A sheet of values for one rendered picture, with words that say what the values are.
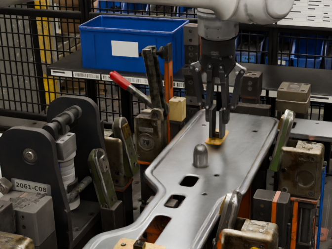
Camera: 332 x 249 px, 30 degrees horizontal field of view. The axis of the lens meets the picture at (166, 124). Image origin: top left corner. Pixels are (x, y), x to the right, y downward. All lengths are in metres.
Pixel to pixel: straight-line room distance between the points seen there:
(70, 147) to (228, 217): 0.31
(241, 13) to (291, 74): 0.71
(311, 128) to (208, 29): 0.39
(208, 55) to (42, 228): 0.53
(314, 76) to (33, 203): 1.02
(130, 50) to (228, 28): 0.59
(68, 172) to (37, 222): 0.18
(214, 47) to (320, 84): 0.51
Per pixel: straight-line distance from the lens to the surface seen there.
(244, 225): 1.04
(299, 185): 1.36
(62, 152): 1.10
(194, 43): 1.70
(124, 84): 1.47
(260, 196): 1.24
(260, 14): 1.14
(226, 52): 1.34
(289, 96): 1.63
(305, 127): 1.55
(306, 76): 1.84
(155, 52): 1.42
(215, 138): 1.44
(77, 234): 1.19
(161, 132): 1.47
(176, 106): 1.52
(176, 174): 1.30
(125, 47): 1.86
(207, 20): 1.32
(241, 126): 1.54
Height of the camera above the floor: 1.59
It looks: 22 degrees down
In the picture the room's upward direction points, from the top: 1 degrees counter-clockwise
